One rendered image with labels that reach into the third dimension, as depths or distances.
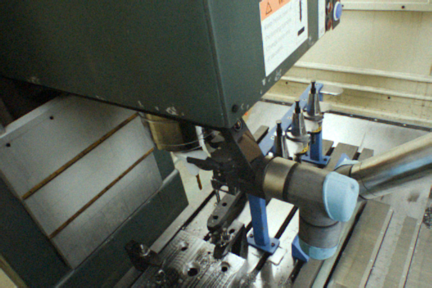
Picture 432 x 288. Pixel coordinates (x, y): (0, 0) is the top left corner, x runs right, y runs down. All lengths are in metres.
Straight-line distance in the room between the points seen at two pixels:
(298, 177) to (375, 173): 0.15
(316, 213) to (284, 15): 0.32
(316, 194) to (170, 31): 0.34
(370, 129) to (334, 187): 1.13
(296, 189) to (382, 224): 0.85
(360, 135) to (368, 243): 0.55
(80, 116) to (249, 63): 0.68
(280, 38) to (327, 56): 1.10
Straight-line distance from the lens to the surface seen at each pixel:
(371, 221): 1.42
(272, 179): 0.61
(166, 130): 0.63
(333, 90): 1.20
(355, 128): 1.71
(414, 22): 1.52
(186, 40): 0.42
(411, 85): 1.61
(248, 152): 0.63
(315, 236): 0.66
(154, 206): 1.44
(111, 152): 1.17
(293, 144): 0.96
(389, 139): 1.67
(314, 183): 0.59
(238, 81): 0.45
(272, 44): 0.52
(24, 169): 1.01
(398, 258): 1.33
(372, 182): 0.69
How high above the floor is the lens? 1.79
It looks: 35 degrees down
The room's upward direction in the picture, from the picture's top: 12 degrees counter-clockwise
